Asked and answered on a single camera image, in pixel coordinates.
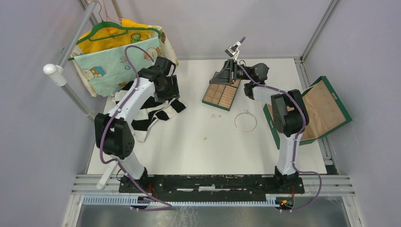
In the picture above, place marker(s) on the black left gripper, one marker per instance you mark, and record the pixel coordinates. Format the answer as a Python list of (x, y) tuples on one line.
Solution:
[(173, 92)]

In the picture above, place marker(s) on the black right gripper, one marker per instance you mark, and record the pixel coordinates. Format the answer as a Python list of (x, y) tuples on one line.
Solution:
[(227, 75)]

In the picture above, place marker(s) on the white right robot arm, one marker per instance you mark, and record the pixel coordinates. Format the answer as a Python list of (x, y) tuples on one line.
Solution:
[(289, 113)]

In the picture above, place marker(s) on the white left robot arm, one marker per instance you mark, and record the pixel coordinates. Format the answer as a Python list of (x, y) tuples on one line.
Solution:
[(114, 132)]

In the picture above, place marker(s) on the green jewelry tray with compartments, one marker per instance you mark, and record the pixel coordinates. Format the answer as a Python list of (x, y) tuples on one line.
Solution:
[(221, 96)]

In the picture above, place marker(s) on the open green jewelry box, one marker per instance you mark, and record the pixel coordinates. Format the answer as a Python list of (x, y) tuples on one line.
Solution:
[(326, 111)]

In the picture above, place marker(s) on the black white striped cloth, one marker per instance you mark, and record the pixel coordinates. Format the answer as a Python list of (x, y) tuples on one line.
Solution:
[(152, 112)]

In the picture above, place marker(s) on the mint cartoon print cloth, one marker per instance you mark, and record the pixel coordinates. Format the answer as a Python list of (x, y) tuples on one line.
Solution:
[(106, 72)]

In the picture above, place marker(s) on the yellow cartoon garment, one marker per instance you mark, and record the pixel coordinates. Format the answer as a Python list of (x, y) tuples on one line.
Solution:
[(166, 49)]

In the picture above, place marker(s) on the green clothes hanger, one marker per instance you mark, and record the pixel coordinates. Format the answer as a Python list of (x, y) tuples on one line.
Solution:
[(107, 35)]

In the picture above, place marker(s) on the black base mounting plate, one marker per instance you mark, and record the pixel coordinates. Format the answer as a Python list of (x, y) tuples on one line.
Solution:
[(218, 188)]

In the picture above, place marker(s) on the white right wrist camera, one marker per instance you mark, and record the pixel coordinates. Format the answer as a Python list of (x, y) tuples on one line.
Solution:
[(233, 51)]

